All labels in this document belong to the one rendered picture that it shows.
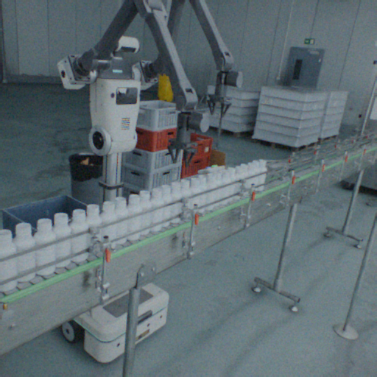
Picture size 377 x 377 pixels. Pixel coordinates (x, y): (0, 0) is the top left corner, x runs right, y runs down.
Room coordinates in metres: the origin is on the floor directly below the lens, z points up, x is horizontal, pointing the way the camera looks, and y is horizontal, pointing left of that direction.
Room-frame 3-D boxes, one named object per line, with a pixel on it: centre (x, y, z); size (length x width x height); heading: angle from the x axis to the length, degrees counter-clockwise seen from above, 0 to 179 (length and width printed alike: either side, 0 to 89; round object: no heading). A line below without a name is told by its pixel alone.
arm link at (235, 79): (1.93, -0.13, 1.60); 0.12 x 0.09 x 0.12; 54
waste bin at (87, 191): (3.51, 0.91, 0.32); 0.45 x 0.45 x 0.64
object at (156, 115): (4.23, 0.43, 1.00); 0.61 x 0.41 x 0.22; 150
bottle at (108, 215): (1.22, 0.26, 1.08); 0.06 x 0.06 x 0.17
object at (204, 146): (4.86, 0.09, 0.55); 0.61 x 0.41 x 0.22; 146
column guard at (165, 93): (11.87, 1.01, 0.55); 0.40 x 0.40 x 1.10; 53
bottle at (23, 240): (0.99, 0.44, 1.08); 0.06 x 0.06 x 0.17
